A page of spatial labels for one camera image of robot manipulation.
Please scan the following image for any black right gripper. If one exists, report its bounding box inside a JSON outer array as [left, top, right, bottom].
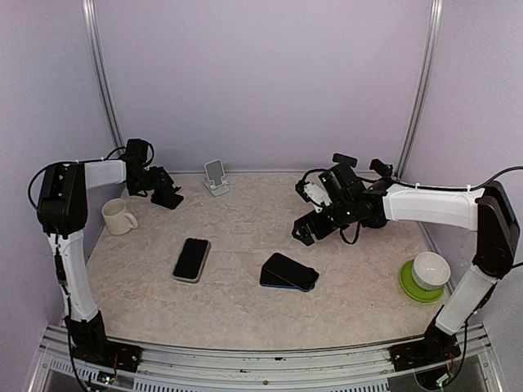
[[292, 197, 355, 246]]

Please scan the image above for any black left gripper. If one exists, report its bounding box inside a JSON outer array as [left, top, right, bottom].
[[127, 166, 167, 195]]

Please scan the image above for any black folding phone stand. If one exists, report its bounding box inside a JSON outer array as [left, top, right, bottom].
[[150, 185, 184, 210]]

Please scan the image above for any white folding phone stand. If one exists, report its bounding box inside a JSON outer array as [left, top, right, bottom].
[[203, 159, 230, 197]]

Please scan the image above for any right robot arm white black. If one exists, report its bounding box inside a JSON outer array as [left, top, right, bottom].
[[292, 158, 521, 363]]

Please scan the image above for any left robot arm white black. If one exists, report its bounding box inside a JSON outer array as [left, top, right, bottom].
[[29, 139, 183, 363]]

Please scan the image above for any black phone on top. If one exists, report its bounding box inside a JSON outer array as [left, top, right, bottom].
[[262, 252, 320, 292]]

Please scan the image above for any black pole stand right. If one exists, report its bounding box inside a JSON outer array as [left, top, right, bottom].
[[362, 158, 393, 229]]

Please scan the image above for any black pole stand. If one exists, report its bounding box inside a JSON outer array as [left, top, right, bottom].
[[362, 158, 393, 229], [332, 153, 358, 167]]

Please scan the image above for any black pole stand left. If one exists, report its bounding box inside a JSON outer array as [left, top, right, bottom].
[[332, 153, 358, 167]]

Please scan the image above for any black phone silver case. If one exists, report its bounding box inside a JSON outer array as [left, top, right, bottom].
[[172, 238, 211, 283]]

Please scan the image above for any cream ceramic mug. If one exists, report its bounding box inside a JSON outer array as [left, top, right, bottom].
[[101, 198, 139, 236]]

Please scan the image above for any green plate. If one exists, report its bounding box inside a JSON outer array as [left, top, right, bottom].
[[399, 260, 445, 303]]

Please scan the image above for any white bowl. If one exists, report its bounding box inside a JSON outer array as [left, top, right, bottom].
[[411, 252, 451, 291]]

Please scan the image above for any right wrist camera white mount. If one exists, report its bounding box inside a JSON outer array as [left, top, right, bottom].
[[295, 180, 332, 213]]

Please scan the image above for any front aluminium rail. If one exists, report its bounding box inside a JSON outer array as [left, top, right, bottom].
[[28, 326, 503, 392]]

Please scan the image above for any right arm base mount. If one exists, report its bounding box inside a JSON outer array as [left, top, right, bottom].
[[389, 340, 462, 372]]

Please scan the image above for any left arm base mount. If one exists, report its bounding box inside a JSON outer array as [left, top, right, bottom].
[[72, 341, 142, 373]]

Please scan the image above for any left aluminium frame post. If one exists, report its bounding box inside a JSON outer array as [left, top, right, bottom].
[[81, 0, 123, 147]]

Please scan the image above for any aluminium frame post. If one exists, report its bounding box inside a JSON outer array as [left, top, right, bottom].
[[396, 0, 444, 178], [81, 0, 123, 147]]

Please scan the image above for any right aluminium frame post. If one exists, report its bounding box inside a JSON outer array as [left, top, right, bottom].
[[396, 0, 444, 178]]

